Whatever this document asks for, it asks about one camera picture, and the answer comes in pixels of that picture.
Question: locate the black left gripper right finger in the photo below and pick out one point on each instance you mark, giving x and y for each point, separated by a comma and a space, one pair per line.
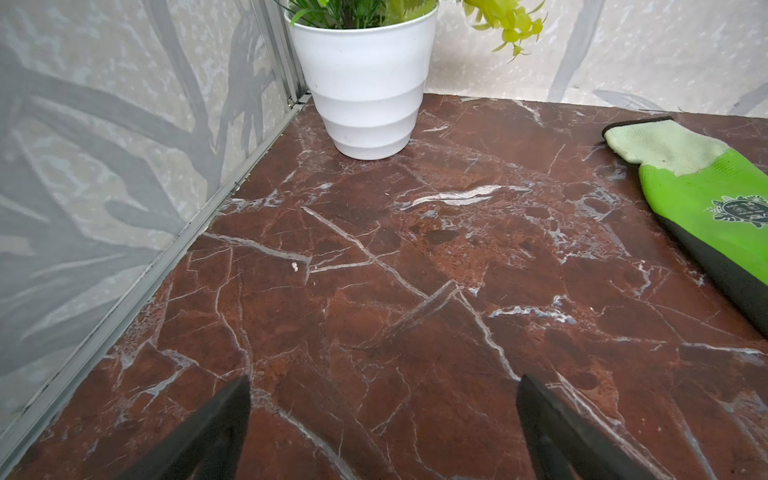
562, 445

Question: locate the white pot with green plant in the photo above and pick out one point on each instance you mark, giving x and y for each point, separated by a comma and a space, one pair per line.
365, 64

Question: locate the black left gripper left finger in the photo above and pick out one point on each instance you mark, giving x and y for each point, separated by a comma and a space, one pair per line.
207, 445

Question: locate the green and black work glove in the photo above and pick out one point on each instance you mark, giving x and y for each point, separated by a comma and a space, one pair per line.
710, 198

